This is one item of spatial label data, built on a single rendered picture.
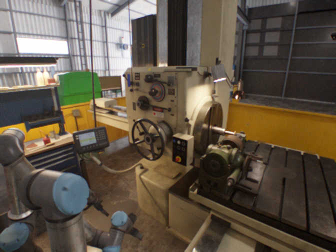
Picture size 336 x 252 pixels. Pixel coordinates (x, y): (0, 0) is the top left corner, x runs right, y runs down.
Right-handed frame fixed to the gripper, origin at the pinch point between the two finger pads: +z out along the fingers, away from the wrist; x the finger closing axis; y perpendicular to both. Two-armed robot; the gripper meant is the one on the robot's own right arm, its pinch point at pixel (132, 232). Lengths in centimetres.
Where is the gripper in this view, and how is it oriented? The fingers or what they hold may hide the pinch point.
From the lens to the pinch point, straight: 139.4
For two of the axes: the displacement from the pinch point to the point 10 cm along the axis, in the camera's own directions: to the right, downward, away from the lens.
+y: -4.4, 6.4, -6.4
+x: 9.0, 2.5, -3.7
